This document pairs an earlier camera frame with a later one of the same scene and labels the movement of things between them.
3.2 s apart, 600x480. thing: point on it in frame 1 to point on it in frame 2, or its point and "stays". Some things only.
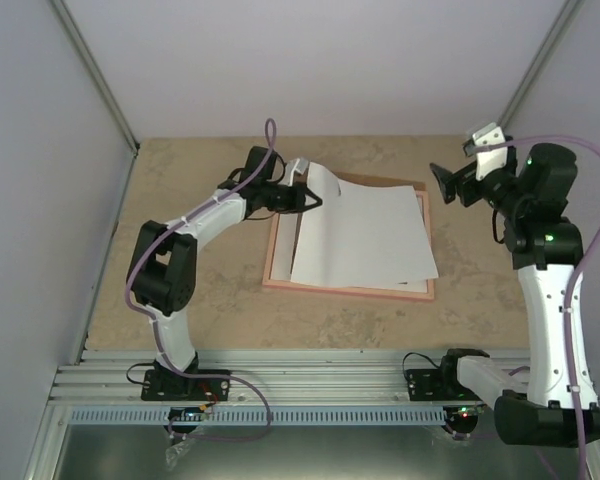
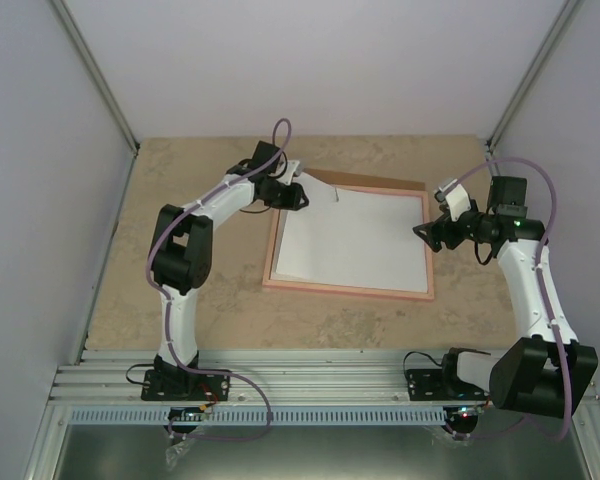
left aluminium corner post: (96, 70) stays
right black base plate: (437, 385) stays
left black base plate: (171, 385) stays
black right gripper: (463, 178) to (444, 224)
